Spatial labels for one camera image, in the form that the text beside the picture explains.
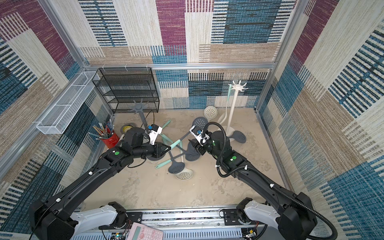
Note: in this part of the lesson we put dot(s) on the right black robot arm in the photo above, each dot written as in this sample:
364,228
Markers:
290,213

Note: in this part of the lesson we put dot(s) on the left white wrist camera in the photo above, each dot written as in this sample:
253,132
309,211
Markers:
154,131

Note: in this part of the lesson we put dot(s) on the pink calculator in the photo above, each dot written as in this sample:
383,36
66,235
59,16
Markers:
142,232

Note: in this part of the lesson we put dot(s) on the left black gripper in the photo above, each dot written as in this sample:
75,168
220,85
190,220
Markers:
158,147

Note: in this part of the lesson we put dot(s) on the grey utensil rack stand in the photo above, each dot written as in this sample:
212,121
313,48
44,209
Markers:
142,115

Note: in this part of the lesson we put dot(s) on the white skimmer front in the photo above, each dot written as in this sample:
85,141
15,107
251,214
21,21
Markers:
186,173

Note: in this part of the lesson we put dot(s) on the red pencil cup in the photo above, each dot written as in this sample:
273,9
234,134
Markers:
105,133

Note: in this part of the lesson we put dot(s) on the black tape roll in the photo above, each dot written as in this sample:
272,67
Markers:
127,127

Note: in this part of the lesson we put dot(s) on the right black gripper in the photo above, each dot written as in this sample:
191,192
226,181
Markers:
198,145

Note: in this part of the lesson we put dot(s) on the grey skimmer by white stand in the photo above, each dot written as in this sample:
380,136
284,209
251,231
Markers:
239,137

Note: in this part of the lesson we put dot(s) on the white utensil rack stand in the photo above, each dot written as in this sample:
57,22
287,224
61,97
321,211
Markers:
237,87

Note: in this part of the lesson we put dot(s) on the white wire mesh basket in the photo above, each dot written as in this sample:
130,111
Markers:
58,118

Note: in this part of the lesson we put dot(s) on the black wire mesh shelf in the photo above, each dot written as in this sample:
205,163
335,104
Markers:
122,88

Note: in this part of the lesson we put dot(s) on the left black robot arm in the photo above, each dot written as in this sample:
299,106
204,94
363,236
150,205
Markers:
55,219

